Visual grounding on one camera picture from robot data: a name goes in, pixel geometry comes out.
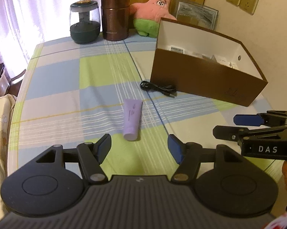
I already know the small white medicine box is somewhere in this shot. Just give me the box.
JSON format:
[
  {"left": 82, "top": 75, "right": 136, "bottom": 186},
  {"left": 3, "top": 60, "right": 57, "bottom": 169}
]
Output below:
[{"left": 169, "top": 46, "right": 189, "bottom": 55}]

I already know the purple cosmetic tube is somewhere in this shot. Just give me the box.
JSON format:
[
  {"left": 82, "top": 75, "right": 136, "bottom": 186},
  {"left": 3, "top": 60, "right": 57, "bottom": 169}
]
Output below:
[{"left": 123, "top": 99, "right": 143, "bottom": 141}]

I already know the checkered tablecloth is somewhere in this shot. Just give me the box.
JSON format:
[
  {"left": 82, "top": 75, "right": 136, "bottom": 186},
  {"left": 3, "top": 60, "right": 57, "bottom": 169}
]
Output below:
[{"left": 7, "top": 33, "right": 270, "bottom": 176}]

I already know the brown cardboard organizer box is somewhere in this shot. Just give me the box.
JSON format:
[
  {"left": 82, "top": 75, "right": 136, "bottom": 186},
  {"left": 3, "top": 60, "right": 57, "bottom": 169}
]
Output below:
[{"left": 150, "top": 18, "right": 268, "bottom": 106}]

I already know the framed grey picture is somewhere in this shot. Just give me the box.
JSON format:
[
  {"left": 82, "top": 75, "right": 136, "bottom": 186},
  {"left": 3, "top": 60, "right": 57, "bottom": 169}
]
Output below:
[{"left": 173, "top": 0, "right": 218, "bottom": 30}]

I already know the dark glass humidifier jar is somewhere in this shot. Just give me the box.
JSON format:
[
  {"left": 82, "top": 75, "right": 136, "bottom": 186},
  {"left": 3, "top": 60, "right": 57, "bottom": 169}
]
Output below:
[{"left": 69, "top": 0, "right": 101, "bottom": 44}]

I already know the pink starfish plush toy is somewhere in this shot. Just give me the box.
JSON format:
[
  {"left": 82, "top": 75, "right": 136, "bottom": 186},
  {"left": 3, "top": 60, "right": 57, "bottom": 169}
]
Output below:
[{"left": 130, "top": 0, "right": 177, "bottom": 38}]

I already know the brown metal canister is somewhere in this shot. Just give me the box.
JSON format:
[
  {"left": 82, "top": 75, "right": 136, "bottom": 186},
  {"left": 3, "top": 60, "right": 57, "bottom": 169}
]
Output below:
[{"left": 101, "top": 0, "right": 130, "bottom": 41}]

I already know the sheer pink curtain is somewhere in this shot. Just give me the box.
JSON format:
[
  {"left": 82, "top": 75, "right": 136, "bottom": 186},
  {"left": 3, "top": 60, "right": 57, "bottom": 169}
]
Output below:
[{"left": 0, "top": 0, "right": 99, "bottom": 79}]

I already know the black usb cable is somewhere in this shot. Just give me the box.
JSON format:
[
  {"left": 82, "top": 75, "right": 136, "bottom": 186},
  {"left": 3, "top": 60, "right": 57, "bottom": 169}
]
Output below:
[{"left": 139, "top": 80, "right": 178, "bottom": 98}]

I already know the right gold wall socket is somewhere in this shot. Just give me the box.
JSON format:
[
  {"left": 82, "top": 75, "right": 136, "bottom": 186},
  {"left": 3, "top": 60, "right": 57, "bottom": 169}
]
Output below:
[{"left": 239, "top": 0, "right": 259, "bottom": 15}]

